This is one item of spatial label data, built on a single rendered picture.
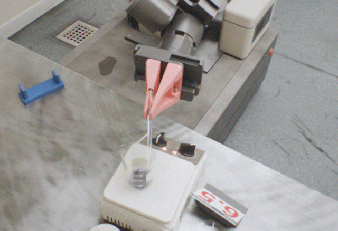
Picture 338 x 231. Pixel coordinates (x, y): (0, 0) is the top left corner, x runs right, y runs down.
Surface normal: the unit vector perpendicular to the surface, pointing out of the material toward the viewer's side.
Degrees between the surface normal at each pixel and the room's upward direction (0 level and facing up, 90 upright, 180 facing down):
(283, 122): 0
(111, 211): 90
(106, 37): 0
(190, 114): 0
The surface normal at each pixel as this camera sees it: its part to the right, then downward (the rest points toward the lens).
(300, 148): 0.04, -0.68
